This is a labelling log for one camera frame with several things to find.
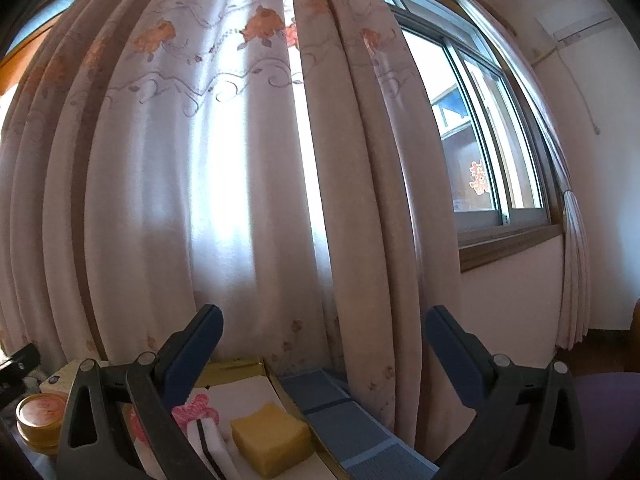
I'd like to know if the pink flower cloth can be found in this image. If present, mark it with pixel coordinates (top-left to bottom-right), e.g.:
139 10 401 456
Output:
171 392 220 434

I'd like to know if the white melamine sponge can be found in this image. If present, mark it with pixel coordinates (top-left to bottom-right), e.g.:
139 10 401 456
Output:
186 418 241 480

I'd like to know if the yellow sponge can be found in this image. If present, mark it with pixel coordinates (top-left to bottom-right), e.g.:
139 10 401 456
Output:
230 403 314 479

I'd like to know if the yellow tissue pack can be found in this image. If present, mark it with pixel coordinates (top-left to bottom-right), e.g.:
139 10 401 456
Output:
39 360 82 398

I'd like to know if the round gold pink tin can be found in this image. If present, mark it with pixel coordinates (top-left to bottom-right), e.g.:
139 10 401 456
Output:
15 393 66 456

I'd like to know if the purple chair seat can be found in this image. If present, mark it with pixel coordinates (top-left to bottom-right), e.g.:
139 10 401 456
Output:
574 372 640 480

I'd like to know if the tied-back curtain bundle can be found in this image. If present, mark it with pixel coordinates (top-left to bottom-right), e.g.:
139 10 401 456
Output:
555 190 591 350

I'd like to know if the gold tray box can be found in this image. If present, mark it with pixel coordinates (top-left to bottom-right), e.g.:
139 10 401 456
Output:
119 355 352 480

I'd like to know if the blue plaid tablecloth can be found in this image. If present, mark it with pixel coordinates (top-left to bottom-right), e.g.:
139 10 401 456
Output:
281 370 438 480

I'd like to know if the pink floral curtain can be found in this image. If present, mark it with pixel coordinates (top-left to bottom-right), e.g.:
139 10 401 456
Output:
1 0 461 457

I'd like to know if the window with metal frame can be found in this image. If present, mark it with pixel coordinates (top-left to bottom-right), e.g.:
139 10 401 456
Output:
383 0 562 271

